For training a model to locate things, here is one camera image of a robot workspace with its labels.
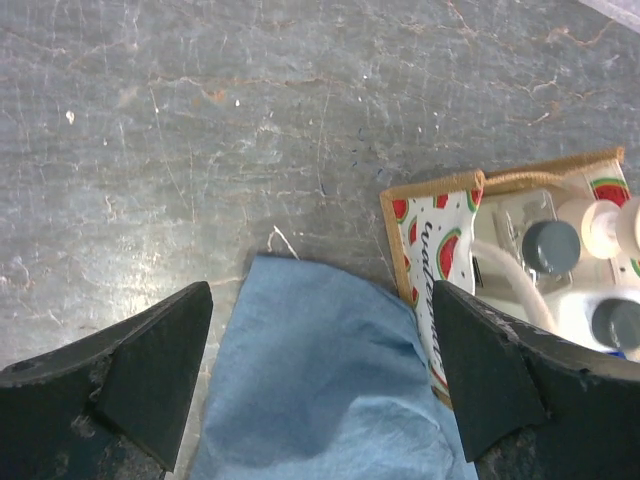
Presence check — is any blue cloth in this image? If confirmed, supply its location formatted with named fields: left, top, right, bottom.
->
left=191, top=256, right=476, bottom=479

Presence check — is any white square bottle grey cap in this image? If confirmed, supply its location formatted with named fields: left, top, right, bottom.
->
left=545, top=286, right=639, bottom=363

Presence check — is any watermelon print canvas bag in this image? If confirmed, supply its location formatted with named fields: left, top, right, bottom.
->
left=380, top=147, right=639, bottom=402

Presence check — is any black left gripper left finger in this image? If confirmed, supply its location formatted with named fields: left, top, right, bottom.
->
left=1, top=281, right=213, bottom=479

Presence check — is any beige pump bottle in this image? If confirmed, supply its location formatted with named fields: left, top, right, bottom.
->
left=557, top=197, right=639, bottom=260

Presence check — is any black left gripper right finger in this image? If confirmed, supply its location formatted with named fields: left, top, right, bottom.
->
left=433, top=281, right=639, bottom=479

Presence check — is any clear square bottle grey cap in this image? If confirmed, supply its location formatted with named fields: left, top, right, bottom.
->
left=474, top=188, right=581, bottom=295

